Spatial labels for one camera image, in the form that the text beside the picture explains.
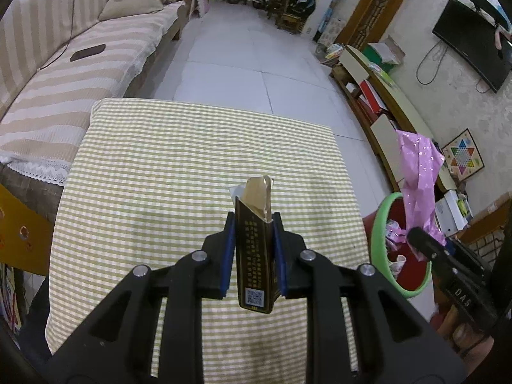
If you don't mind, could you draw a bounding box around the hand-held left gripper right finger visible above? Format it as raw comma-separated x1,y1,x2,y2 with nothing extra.
272,214,467,384

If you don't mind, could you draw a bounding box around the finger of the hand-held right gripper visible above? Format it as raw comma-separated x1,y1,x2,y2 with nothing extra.
406,227,448,265

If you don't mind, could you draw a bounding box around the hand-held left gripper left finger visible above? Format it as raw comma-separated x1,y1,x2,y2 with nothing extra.
42,212,236,384

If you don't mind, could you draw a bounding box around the dark gold cigarette box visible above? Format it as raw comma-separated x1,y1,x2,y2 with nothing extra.
229,175,281,313

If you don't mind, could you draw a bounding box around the pink glitter wrapper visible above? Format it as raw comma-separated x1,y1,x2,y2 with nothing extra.
385,220,406,244
395,129,446,246

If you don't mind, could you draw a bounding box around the red bin with green rim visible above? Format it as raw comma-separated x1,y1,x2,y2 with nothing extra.
362,192,436,300

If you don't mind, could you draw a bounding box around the person's right hand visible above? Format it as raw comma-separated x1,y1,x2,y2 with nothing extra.
436,301,495,359

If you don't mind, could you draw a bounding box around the white paper cup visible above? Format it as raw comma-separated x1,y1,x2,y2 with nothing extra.
386,254,408,280

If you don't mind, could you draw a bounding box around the white cardboard box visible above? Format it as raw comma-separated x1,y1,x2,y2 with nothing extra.
434,190,473,236

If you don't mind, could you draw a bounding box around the star checkers board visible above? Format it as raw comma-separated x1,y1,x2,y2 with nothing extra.
440,128,484,180

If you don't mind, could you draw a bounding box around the yellow checkered tablecloth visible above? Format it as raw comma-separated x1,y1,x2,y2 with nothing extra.
44,98,371,384

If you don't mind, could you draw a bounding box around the long wooden television cabinet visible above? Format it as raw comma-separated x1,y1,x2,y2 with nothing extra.
330,44,512,244

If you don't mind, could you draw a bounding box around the flat red box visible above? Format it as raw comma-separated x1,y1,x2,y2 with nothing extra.
358,80,388,115

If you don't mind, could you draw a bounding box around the green plastic packet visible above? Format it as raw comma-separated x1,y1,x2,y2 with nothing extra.
368,62,396,89

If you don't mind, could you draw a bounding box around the open green cardboard box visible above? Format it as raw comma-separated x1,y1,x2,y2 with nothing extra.
362,36,406,75

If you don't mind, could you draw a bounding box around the orange cardboard box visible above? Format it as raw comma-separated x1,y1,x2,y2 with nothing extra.
0,184,54,276

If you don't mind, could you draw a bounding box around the striped beige sofa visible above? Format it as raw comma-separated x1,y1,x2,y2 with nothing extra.
0,0,188,225

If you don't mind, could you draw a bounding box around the wooden chair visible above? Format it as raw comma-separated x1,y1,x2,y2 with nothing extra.
276,4,307,35

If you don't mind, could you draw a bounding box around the blue printed board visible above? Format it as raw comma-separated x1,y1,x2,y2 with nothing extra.
318,8,345,44

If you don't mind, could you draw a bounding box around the black curved object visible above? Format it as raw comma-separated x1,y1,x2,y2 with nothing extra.
460,0,510,33

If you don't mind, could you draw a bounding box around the black backpack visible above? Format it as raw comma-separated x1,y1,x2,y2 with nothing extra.
290,0,316,17

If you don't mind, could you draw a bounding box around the looped television cable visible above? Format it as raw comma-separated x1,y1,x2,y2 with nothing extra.
416,42,446,85

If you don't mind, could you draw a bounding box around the black wall television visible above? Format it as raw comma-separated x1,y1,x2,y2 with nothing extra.
432,0,512,93

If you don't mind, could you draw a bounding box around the thin dark cable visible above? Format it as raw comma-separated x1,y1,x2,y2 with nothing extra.
40,0,77,73

